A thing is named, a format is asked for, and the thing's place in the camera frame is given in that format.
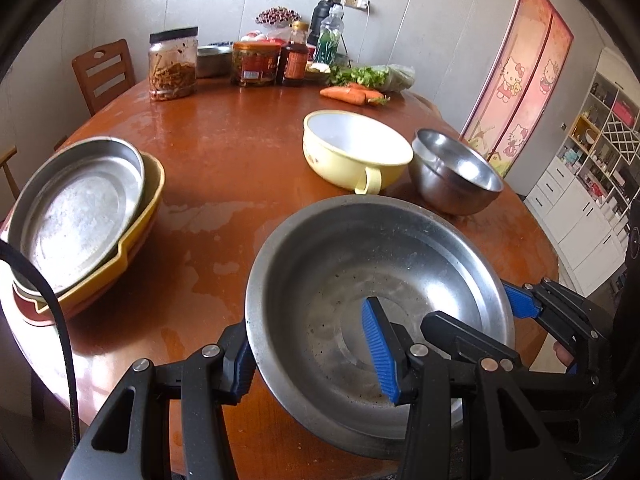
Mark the red packet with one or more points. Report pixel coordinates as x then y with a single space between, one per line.
260 36

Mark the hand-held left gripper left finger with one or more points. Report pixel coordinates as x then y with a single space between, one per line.
242 375

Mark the carrot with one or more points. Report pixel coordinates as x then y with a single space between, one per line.
345 92
375 95

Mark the steel plate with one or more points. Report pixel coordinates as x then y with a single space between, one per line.
75 215

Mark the bag of green herbs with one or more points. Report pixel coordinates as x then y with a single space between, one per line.
385 77

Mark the yellow shell-shaped plate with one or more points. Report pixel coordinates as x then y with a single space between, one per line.
150 195

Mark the wall outlet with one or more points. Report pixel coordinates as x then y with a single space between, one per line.
355 1

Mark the large steel basin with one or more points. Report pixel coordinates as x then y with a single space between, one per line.
325 280

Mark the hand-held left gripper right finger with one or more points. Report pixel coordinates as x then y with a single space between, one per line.
380 355

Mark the glass jar with black lid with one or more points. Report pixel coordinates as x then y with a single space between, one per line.
172 70

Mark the small steel bowl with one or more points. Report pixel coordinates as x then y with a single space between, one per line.
465 165
450 197

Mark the black thermos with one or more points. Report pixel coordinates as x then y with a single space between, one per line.
319 15

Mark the dark sauce bottle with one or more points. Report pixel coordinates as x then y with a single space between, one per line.
295 60

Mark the clear plastic bottle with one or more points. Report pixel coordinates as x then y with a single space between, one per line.
330 40

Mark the slatted wooden chair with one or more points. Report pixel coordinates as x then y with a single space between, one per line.
102 72

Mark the blue patterned plate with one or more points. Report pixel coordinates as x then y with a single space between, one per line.
220 43

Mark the person's right hand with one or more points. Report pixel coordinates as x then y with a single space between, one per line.
564 355

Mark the cartoon door curtain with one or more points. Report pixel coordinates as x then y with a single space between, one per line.
520 75

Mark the red food jar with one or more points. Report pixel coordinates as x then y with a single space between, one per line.
255 65

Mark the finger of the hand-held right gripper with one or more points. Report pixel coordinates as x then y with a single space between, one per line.
465 340
520 300

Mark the white cabinet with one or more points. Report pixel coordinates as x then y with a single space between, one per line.
585 185

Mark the curved wooden chair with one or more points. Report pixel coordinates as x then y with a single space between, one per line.
9 165

